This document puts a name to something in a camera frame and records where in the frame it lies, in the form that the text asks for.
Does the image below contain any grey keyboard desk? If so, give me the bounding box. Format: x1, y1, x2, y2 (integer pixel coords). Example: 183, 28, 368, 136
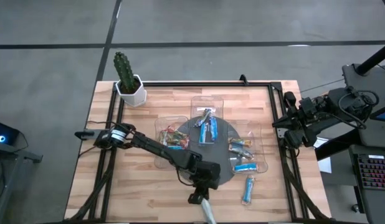
349, 144, 385, 224

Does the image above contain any white paper sheet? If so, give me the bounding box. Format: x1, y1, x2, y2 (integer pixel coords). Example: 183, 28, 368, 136
313, 138, 333, 174

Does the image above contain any black rig pole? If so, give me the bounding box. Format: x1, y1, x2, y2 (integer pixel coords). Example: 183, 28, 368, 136
356, 42, 385, 75

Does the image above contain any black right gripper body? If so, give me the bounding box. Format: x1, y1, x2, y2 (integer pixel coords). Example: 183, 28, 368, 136
290, 107, 318, 134

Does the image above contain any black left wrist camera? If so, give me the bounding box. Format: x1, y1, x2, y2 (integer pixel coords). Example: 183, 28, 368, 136
188, 192, 203, 205

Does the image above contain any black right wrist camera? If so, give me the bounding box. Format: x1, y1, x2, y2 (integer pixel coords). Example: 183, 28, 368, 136
283, 91, 298, 108

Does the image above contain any green cactus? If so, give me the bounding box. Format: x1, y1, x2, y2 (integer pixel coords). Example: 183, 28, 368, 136
113, 51, 136, 94

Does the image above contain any red chocolate chip granola bar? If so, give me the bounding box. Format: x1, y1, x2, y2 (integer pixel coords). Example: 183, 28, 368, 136
166, 126, 189, 140
169, 136, 190, 149

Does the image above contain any white hexagonal plant pot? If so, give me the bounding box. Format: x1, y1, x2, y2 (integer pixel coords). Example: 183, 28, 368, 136
115, 73, 148, 108

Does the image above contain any black backlit keyboard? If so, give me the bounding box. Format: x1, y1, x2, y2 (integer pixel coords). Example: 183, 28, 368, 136
356, 154, 385, 191

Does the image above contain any grey round mat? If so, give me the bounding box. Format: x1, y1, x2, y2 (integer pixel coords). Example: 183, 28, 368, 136
175, 116, 245, 187

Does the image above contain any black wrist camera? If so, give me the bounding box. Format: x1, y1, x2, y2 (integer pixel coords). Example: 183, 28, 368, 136
283, 91, 298, 108
188, 192, 203, 205

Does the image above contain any black computer with blue light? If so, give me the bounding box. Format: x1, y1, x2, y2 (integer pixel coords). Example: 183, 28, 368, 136
0, 119, 21, 146

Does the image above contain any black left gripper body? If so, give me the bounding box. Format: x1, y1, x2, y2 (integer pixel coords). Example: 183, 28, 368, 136
189, 161, 222, 191

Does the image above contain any dark equipment stand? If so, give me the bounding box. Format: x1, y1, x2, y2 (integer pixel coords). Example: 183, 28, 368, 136
0, 141, 44, 224

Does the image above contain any blue snack bar bottom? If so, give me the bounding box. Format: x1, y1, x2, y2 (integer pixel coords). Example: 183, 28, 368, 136
201, 198, 217, 224

